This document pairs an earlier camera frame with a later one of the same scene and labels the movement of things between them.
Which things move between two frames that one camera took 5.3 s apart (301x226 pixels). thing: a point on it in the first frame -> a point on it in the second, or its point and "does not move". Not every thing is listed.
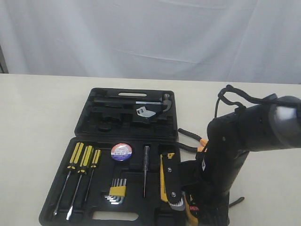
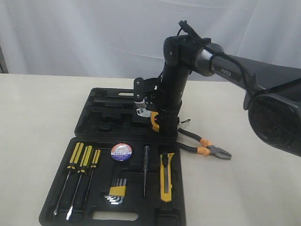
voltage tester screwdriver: x=146 y=165 does not move
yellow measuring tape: x=191 y=220 -> x=155 y=127
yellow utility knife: x=163 y=189 does not move
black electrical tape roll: x=121 y=151 does not move
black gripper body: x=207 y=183 -> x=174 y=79
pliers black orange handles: x=198 y=149 does not move
